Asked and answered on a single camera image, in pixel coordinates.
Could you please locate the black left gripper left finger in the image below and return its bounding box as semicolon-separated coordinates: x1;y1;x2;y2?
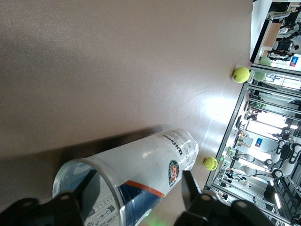
0;168;99;226

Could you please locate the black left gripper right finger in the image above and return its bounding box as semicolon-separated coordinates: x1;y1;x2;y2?
178;170;278;226

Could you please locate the white blue tennis ball can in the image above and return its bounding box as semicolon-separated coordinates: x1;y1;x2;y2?
52;128;199;226

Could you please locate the yellow tennis ball black print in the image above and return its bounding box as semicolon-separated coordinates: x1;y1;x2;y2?
232;66;251;83
203;156;218;171

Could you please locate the person in dark clothes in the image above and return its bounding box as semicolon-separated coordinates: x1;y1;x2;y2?
268;39;297;62

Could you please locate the wooden desk board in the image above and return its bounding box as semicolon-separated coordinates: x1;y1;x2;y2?
262;21;282;51

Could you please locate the aluminium extrusion frame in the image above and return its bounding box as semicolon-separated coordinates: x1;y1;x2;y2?
203;63;301;226

